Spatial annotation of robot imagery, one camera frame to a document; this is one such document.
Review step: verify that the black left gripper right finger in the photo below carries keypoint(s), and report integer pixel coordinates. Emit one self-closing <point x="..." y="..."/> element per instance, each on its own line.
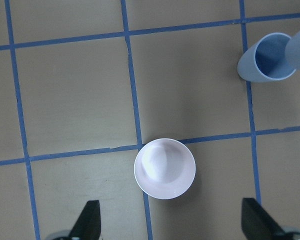
<point x="257" y="224"/>

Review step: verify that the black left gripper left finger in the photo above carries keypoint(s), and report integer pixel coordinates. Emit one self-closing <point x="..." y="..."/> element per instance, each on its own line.
<point x="88" y="224"/>

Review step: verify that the blue cup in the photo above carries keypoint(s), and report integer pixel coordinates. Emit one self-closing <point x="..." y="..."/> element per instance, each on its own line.
<point x="265" y="61"/>
<point x="292" y="51"/>

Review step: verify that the pink bowl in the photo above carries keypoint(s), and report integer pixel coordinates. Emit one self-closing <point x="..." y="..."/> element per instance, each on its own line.
<point x="164" y="168"/>

